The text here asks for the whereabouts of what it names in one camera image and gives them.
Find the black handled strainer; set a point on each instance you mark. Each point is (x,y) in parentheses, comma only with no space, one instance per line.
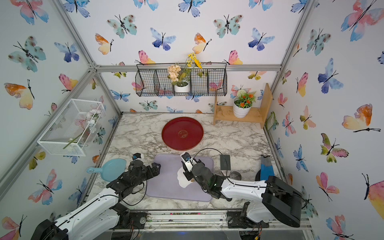
(225,163)

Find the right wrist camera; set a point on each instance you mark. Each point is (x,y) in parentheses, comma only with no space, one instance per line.
(187,160)

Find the wooden shelf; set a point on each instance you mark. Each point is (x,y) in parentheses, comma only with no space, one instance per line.
(256,115)

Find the white ribbed flower pot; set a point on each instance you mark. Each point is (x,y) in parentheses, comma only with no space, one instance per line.
(240,109)

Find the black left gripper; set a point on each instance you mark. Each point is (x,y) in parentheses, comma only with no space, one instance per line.
(156,170)

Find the blue rubber glove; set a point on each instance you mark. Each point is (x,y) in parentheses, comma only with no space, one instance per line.
(266,169)

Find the white mesh wall basket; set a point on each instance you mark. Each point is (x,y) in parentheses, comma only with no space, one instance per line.
(66,126)

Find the white dough piece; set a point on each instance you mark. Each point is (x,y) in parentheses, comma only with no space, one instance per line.
(182,180)

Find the white pot with flowers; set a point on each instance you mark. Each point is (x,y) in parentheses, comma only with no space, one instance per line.
(181,76)

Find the lavender silicone mat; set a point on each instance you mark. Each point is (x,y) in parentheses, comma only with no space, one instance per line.
(166,185)

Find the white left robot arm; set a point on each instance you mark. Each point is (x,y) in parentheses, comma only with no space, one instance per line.
(101,213)

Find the pink artificial flower stem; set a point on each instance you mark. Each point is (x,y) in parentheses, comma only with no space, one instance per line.
(88,124)

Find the red round tray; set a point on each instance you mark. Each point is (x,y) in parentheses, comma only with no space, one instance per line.
(182,134)

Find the black wire wall basket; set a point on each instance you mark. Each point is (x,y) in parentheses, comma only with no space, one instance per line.
(152,80)

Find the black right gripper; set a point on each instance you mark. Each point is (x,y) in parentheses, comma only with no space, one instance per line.
(186,172)

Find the green paper packet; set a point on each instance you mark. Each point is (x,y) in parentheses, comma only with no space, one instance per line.
(271,122)

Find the orange flower plant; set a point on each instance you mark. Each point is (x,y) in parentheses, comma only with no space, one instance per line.
(245,99)

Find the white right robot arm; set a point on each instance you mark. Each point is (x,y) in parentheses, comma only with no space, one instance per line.
(267,200)

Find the teal plastic scoop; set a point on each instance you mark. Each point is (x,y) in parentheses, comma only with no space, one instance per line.
(111,170)

